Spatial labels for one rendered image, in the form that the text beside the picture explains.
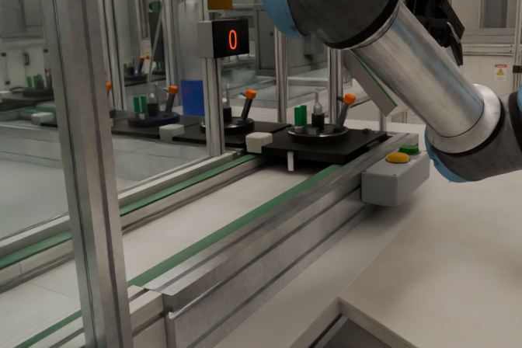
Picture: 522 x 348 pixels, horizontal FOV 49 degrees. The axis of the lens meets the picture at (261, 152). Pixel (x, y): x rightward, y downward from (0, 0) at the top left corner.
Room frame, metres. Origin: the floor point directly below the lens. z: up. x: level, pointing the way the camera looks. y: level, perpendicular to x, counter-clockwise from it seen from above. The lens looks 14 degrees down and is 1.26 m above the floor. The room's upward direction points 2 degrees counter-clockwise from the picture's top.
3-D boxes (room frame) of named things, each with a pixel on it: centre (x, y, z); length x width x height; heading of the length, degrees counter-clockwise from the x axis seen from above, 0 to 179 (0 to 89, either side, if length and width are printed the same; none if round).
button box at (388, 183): (1.08, -0.27, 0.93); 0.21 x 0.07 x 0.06; 148
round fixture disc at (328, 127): (1.27, -0.13, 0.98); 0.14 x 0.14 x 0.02
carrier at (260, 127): (1.41, 0.08, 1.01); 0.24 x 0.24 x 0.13; 58
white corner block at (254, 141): (1.24, 0.00, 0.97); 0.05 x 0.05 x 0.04; 58
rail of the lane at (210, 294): (0.96, -0.11, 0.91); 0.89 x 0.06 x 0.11; 148
